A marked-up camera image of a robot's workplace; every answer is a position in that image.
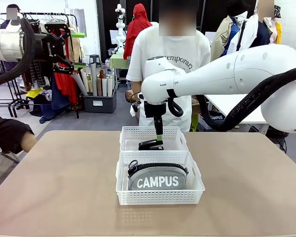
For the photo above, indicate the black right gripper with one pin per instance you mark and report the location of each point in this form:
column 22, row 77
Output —
column 155, row 108

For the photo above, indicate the grey Campus pencil case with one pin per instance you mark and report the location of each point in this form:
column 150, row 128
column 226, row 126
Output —
column 158, row 181

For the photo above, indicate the grey storage bin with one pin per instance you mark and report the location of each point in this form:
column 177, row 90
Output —
column 99, row 103

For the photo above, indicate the yellow cloth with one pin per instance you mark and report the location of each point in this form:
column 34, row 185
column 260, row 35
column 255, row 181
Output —
column 34, row 93

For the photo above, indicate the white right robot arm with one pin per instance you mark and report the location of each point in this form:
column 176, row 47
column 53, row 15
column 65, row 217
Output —
column 236, row 71

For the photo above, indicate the beige paper roll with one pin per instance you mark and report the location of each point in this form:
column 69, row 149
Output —
column 99, row 87

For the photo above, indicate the person's right forearm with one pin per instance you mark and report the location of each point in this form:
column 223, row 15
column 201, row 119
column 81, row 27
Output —
column 136, row 86

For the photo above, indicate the large white plastic basket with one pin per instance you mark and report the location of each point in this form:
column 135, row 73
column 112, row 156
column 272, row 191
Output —
column 158, row 197

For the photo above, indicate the person in dark cap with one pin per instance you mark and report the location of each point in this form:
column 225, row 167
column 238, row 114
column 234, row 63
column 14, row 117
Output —
column 8, row 23

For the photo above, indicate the red hanging garment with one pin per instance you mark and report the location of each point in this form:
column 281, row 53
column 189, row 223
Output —
column 64, row 84

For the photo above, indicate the white background table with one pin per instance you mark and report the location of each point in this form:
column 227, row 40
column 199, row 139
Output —
column 251, row 116

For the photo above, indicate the black stapler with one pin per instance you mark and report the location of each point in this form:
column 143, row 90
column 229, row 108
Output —
column 148, row 145

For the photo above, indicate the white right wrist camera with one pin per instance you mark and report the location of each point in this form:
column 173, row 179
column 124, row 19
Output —
column 134, row 109

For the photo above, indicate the grey paper tube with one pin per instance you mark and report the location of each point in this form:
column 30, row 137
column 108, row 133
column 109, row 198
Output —
column 80, row 84

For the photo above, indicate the person in red hood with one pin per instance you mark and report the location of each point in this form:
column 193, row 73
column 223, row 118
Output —
column 138, row 27

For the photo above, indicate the green covered table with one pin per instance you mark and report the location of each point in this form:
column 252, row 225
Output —
column 118, row 61

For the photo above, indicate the seated person in black shorts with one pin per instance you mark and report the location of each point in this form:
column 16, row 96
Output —
column 7, row 133

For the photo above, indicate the tall white paper tube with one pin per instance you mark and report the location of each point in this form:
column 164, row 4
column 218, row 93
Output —
column 93, row 81

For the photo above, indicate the small white plastic basket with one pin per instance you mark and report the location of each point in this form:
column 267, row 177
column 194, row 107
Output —
column 173, row 134

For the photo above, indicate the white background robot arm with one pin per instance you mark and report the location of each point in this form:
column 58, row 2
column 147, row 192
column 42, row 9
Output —
column 119, row 24

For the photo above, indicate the white paper roll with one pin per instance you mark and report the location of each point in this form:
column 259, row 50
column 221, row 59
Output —
column 104, row 87
column 110, row 86

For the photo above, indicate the person in white t-shirt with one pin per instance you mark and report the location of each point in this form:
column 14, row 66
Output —
column 148, row 47

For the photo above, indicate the person in navy top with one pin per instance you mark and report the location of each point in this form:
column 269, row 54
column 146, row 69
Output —
column 264, row 34

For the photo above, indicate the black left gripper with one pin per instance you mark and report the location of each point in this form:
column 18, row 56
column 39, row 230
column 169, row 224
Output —
column 49, row 48

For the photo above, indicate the brown paper roll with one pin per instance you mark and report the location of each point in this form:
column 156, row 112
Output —
column 102, row 74

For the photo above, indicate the dark plastic stool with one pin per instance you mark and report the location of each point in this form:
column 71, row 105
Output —
column 94, row 60

